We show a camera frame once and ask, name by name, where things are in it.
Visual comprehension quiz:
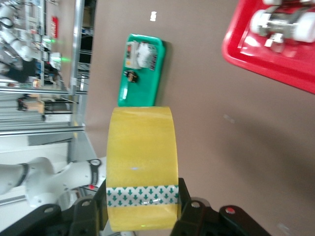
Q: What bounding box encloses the black and brass round connector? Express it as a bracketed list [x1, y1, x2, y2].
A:
[125, 70, 139, 84]

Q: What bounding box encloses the green plastic tray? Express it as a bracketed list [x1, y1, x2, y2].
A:
[117, 33, 166, 108]

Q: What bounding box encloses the white capped metal pipe fitting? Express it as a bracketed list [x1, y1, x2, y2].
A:
[262, 0, 315, 5]
[251, 9, 315, 48]

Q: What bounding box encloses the red plastic tray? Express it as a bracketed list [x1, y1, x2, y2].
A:
[221, 0, 315, 94]

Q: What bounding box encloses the grey push button switch box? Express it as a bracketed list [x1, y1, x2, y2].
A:
[125, 41, 138, 69]

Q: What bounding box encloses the yellow packing tape roll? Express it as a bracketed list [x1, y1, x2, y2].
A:
[105, 106, 179, 232]

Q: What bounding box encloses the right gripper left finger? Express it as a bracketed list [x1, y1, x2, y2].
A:
[0, 178, 109, 236]

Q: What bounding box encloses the white circuit breaker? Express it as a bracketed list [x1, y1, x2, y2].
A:
[136, 42, 158, 70]

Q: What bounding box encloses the red wall sign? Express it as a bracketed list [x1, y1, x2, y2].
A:
[51, 15, 60, 39]

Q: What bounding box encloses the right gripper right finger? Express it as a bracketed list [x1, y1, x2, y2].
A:
[169, 177, 271, 236]

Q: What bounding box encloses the aluminium frame post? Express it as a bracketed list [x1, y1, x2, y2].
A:
[69, 0, 86, 96]

